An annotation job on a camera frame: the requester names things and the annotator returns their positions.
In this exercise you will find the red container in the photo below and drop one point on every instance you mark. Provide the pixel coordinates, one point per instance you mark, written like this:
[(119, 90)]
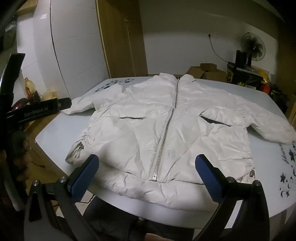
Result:
[(265, 87)]

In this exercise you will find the dark sauce bottle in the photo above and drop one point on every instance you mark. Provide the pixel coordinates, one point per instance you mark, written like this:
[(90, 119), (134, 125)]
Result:
[(37, 96)]

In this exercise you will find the black box with yellow print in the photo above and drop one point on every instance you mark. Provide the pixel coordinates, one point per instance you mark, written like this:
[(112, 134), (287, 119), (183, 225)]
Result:
[(245, 77)]

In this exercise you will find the yellow round object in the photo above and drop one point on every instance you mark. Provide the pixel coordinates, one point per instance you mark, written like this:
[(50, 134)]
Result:
[(263, 74)]

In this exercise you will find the black electric fan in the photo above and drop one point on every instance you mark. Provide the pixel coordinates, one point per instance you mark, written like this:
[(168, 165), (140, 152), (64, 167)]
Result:
[(253, 46)]

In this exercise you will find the wooden wardrobe door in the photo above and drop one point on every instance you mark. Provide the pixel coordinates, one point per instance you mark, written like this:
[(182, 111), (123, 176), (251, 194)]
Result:
[(122, 37)]

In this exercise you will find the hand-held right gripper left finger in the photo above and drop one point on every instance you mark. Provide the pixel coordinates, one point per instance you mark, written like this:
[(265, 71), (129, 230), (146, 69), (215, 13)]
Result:
[(86, 174)]

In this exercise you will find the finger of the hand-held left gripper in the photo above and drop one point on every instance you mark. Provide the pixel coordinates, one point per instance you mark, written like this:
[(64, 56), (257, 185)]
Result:
[(64, 103)]

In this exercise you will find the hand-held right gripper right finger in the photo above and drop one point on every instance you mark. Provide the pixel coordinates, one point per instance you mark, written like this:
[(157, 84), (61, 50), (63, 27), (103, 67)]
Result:
[(208, 178)]

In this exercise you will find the white refrigerator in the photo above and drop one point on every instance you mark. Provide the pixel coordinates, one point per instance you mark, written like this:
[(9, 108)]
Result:
[(69, 41)]

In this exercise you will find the cooking oil bottle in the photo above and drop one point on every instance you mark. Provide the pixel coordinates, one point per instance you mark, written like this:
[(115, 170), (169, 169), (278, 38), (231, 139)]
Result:
[(28, 89)]

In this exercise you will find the open cardboard box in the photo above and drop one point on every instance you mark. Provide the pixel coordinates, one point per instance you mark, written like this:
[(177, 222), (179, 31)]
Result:
[(204, 70)]

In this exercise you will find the white zip puffer jacket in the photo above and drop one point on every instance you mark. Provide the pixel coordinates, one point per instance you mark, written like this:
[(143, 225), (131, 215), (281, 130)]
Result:
[(148, 129)]

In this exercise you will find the person's left hand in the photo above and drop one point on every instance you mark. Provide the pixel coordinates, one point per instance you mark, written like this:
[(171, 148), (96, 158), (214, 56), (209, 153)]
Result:
[(20, 160)]

